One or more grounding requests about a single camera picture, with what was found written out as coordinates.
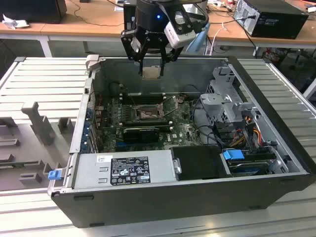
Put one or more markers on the hard disk in blue carrier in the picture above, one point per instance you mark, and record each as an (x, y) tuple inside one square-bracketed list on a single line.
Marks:
[(233, 156)]

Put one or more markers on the CPU socket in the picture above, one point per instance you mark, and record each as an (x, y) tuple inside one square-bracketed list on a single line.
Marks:
[(146, 113)]

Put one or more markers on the silver metal drive cage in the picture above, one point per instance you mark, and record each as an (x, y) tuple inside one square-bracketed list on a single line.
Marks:
[(222, 101)]

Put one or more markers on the silver square CPU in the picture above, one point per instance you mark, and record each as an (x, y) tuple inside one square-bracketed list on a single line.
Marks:
[(151, 73)]

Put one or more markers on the grey power supply unit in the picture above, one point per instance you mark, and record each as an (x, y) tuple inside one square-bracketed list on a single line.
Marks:
[(86, 172)]

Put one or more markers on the crumpled white paper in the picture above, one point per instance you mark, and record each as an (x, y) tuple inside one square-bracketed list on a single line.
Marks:
[(13, 22)]

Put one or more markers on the blue board connector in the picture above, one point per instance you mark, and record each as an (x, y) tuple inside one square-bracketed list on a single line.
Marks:
[(120, 146)]

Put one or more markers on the wooden top desk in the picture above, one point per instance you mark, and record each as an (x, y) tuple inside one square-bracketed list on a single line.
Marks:
[(229, 32), (86, 22)]

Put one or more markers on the black open PC case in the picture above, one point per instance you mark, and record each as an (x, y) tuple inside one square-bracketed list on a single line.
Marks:
[(148, 207)]

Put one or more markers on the black RAM slot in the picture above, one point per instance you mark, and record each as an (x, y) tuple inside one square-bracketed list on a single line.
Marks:
[(148, 94), (165, 128), (145, 120), (145, 125)]

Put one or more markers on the black desktop PC tower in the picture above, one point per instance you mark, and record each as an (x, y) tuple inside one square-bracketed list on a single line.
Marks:
[(276, 22)]

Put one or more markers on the green motherboard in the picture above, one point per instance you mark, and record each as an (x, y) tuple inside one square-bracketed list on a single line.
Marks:
[(177, 128)]

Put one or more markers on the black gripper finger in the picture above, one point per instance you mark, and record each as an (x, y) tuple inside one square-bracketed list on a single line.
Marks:
[(127, 47), (174, 55)]

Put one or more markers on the black monitor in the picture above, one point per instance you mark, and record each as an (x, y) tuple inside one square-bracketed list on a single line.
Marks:
[(32, 10)]

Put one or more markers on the grey parts rack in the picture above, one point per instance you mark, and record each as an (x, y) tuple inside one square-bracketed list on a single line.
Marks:
[(37, 118)]

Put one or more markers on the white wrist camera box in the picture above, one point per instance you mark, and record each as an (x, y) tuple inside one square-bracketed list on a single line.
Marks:
[(179, 32)]

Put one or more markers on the blue plastic case latch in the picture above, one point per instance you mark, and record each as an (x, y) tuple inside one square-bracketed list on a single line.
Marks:
[(54, 174)]

